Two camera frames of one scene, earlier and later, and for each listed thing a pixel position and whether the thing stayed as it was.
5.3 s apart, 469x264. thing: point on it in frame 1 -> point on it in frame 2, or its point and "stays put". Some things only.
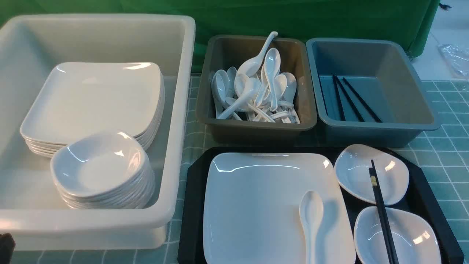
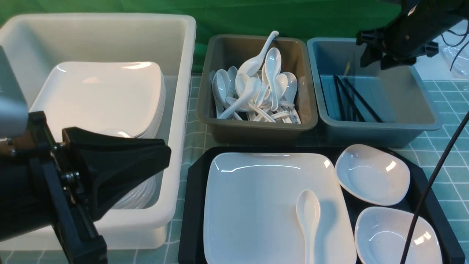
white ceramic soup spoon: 311,209 stays put
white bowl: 351,164 stays put
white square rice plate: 252,213 stays put
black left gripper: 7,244 -> 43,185
